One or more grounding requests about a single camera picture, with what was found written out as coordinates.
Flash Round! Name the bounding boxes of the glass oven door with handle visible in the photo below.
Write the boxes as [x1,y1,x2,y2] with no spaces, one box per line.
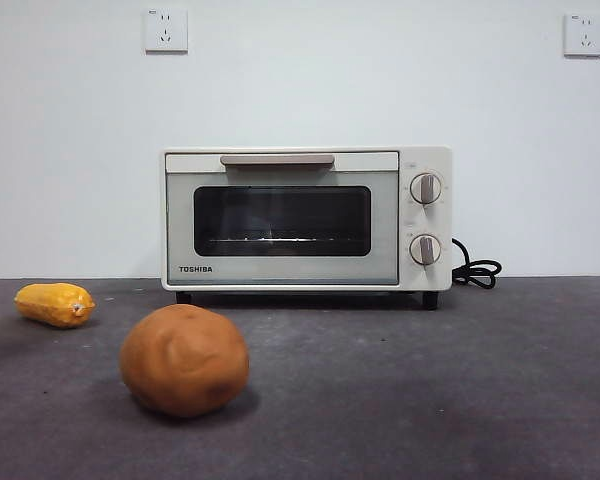
[165,151,400,287]

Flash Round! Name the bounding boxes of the beige oven knob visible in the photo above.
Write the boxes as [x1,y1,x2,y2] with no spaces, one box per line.
[410,172,444,206]
[409,233,443,267]

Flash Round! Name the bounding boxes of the cream Toshiba toaster oven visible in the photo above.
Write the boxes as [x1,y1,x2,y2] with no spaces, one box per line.
[159,145,454,312]

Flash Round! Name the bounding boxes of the yellow wrapped corn cob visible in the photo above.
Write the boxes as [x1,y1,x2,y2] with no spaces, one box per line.
[13,282,97,329]

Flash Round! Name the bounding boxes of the metal wire oven rack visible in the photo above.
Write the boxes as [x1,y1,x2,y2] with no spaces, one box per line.
[207,233,331,247]

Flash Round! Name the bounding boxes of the black oven power cable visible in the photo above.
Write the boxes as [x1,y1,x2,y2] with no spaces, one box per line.
[451,237,503,292]

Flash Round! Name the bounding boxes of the white wall socket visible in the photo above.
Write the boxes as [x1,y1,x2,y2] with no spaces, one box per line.
[563,12,600,59]
[145,8,189,55]

